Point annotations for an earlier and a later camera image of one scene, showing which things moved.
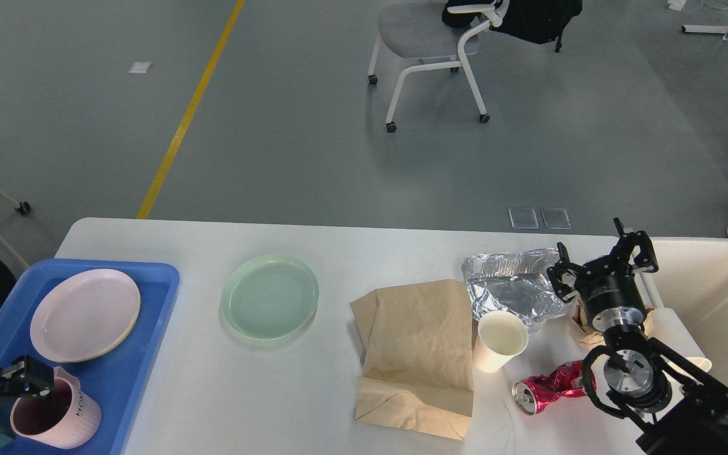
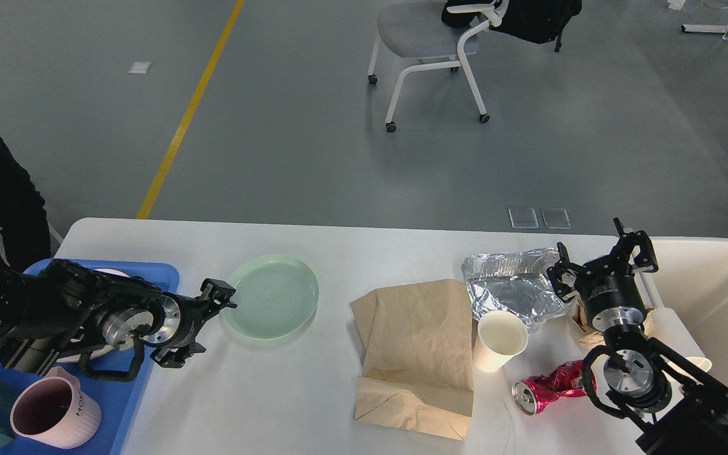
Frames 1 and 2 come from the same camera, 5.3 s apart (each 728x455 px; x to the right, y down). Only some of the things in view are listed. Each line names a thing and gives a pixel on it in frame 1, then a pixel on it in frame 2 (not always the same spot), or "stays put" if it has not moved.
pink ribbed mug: (67, 418) stays put
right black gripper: (609, 287) stays put
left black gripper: (28, 379) to (182, 318)
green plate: (270, 297) stays put
